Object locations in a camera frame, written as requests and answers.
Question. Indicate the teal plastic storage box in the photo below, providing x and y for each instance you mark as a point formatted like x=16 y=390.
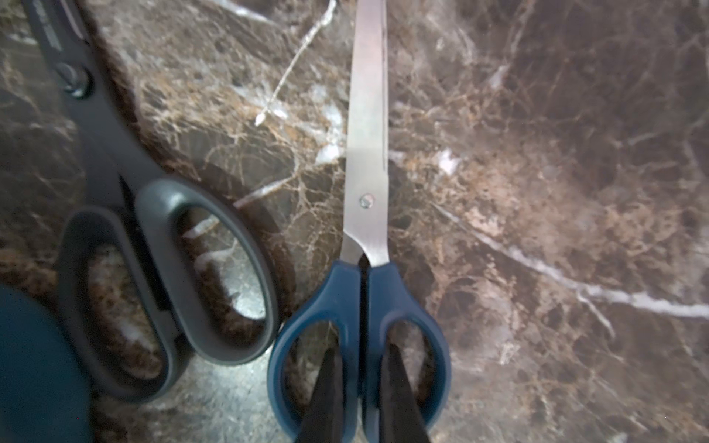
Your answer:
x=45 y=396

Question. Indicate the large black handled scissors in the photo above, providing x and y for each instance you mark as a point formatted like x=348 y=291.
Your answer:
x=133 y=204

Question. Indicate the blue handled scissors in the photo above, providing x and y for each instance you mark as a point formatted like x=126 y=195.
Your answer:
x=363 y=295

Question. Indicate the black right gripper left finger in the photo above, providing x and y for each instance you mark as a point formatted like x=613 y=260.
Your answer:
x=323 y=420

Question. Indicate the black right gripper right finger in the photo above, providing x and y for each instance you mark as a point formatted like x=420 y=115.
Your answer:
x=400 y=417

